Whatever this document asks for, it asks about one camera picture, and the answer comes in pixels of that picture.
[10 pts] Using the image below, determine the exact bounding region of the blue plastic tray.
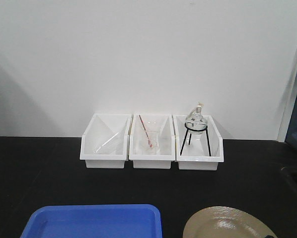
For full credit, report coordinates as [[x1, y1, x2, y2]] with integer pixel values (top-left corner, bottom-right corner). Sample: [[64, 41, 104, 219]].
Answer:
[[21, 204, 163, 238]]

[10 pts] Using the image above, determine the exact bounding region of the left white storage bin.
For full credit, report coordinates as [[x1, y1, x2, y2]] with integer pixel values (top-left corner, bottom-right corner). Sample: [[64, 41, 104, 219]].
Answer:
[[79, 113, 132, 169]]

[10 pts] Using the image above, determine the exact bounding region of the right white storage bin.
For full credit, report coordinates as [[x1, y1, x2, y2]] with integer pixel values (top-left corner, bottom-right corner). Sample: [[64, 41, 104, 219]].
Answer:
[[172, 115, 224, 171]]

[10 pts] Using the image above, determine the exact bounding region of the beige plate with black rim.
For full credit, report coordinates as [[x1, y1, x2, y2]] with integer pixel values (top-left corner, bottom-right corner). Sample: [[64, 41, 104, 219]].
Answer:
[[182, 206, 277, 238]]

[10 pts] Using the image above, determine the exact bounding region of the clear glass beaker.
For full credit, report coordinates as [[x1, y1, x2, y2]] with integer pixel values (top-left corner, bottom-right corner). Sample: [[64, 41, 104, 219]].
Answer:
[[141, 122, 160, 155]]

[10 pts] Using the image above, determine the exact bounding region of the red white striped stirrer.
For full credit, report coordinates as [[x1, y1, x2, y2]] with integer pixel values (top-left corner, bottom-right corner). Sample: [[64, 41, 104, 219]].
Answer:
[[139, 115, 153, 149]]

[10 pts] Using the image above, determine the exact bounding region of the clear glass rod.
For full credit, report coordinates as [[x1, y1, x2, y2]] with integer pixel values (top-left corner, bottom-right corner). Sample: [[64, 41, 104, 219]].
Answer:
[[93, 132, 121, 154]]

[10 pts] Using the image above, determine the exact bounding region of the glass alcohol lamp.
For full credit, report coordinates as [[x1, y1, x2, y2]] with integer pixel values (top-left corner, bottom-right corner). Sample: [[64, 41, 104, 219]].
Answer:
[[185, 103, 208, 135]]

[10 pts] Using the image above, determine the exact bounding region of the white storage bin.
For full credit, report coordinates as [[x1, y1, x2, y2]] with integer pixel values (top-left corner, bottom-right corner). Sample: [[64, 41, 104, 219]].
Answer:
[[79, 113, 132, 169], [172, 115, 224, 171], [129, 114, 175, 169]]

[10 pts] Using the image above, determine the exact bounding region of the black wire tripod stand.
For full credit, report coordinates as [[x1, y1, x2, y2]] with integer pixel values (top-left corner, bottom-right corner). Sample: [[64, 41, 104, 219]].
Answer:
[[180, 123, 212, 156]]

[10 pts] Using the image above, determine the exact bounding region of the middle white storage bin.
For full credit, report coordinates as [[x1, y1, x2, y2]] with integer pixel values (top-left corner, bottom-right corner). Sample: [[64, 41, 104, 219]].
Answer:
[[129, 114, 175, 169]]

